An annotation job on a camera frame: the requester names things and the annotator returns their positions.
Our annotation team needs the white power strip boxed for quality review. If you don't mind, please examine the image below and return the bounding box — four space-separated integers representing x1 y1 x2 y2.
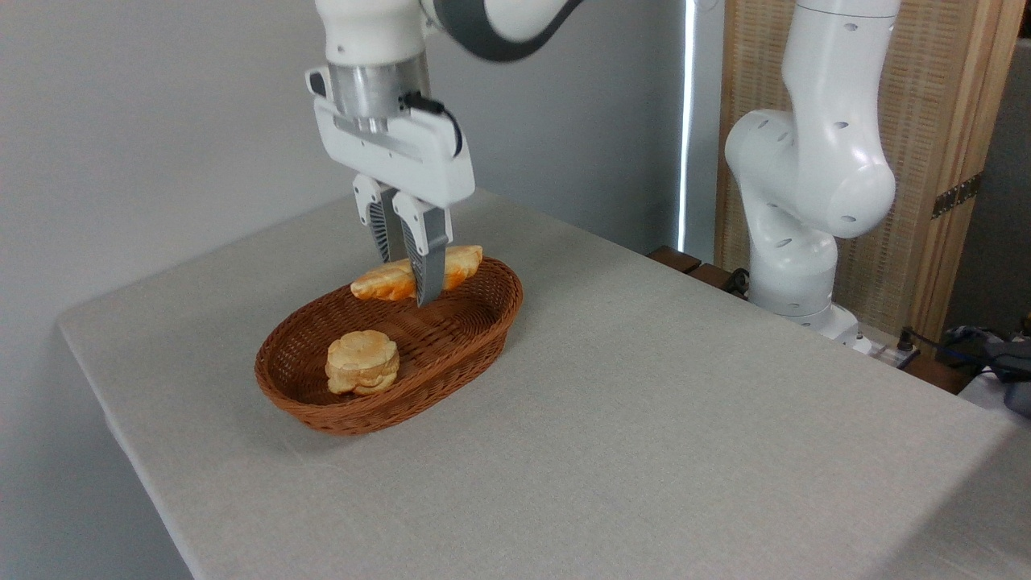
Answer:
852 325 921 369

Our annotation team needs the grey blue bag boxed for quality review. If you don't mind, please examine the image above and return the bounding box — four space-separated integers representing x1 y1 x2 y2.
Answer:
941 324 1031 418

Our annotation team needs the brown wicker basket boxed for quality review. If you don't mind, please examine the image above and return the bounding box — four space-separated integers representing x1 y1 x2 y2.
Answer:
255 256 524 437

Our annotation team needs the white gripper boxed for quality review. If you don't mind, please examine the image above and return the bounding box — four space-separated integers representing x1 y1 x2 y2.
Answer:
305 67 477 309

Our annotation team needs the grey tablecloth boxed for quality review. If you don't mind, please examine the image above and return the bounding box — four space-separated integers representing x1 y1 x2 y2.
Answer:
58 187 1031 580

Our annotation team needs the dark brown wooden bench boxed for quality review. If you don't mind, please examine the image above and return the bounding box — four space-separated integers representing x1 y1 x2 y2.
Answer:
647 245 977 396

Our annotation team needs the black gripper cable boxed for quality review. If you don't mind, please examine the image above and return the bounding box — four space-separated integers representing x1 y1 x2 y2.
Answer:
400 90 465 159

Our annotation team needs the round flower-shaped bread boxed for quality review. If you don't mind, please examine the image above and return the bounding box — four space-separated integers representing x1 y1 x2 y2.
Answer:
325 329 401 396

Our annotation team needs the long braided bread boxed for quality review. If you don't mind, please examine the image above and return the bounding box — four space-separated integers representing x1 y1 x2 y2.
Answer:
350 245 485 304

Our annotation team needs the metal screen hinge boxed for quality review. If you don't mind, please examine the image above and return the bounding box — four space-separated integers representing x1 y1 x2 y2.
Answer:
931 172 984 221

